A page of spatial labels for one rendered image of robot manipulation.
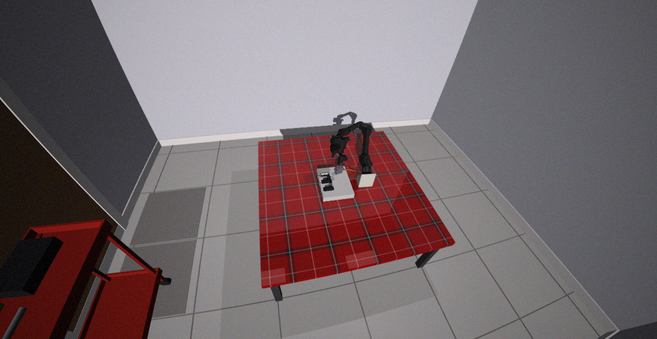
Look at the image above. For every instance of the grey micro servo with orange cable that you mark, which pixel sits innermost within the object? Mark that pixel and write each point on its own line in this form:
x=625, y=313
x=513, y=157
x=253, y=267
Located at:
x=339, y=169

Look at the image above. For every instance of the white rectangular deck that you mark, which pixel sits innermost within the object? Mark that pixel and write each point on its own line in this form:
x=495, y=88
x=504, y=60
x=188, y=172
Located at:
x=334, y=187

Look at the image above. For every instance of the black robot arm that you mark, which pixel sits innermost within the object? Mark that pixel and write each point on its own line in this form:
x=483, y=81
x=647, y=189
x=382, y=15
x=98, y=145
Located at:
x=339, y=139

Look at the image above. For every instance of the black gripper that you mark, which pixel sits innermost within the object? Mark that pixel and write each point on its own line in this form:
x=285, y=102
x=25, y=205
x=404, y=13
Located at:
x=341, y=156

